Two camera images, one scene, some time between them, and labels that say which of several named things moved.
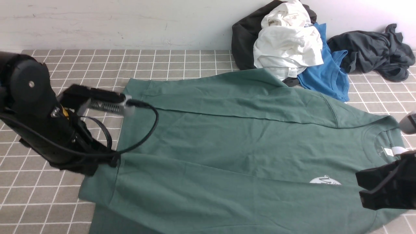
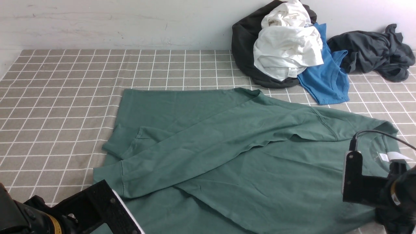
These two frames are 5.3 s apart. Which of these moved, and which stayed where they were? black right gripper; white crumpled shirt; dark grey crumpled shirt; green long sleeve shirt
Moved: black right gripper; green long sleeve shirt
Stayed: dark grey crumpled shirt; white crumpled shirt
